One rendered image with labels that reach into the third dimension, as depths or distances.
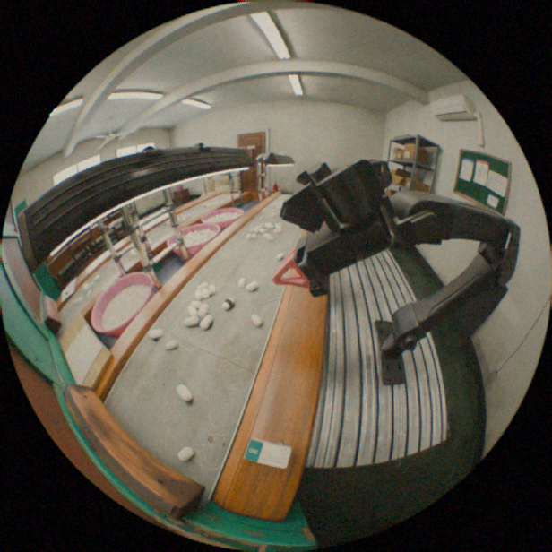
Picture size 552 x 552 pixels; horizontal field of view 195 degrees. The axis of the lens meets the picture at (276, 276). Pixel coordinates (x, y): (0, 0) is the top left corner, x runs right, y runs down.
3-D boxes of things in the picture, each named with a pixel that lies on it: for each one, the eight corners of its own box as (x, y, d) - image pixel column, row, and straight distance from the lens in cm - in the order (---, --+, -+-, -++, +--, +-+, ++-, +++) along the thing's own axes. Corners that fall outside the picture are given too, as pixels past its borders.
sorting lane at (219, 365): (312, 199, 165) (312, 196, 164) (212, 496, 40) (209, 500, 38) (281, 196, 168) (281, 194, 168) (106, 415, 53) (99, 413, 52)
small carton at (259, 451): (290, 446, 29) (292, 448, 28) (285, 465, 30) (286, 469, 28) (252, 436, 29) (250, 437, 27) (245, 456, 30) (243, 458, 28)
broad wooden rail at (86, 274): (224, 207, 197) (221, 192, 194) (73, 338, 116) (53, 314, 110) (215, 207, 204) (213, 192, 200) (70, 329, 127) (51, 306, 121)
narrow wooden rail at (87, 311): (251, 201, 179) (251, 191, 177) (81, 364, 82) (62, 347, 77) (246, 201, 181) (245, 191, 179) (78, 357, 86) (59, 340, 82)
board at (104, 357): (114, 356, 48) (110, 354, 48) (89, 401, 52) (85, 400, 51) (81, 314, 77) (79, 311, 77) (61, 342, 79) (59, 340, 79)
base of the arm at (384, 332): (400, 375, 40) (423, 373, 45) (384, 305, 50) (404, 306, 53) (382, 384, 47) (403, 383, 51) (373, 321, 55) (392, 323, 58)
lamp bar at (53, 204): (254, 167, 62) (254, 147, 63) (31, 277, 23) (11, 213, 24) (234, 168, 66) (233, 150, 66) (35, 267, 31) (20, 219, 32)
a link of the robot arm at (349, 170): (313, 190, 18) (410, 137, 20) (317, 182, 26) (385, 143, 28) (360, 271, 22) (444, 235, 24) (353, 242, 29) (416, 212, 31)
